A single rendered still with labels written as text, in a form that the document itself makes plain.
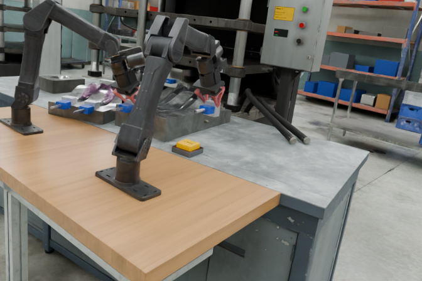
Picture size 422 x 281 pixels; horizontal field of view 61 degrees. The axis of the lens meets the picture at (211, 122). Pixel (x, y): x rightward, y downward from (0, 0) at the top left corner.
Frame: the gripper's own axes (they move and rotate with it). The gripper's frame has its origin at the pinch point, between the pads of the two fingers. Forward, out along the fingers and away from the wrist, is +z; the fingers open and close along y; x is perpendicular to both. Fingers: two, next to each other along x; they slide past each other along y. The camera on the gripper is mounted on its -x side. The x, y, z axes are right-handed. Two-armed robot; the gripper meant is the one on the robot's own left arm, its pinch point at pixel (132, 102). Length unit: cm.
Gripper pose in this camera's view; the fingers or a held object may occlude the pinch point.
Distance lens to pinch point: 144.8
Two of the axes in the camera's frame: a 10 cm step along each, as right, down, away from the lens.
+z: 1.6, 7.6, 6.3
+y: -8.3, -2.4, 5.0
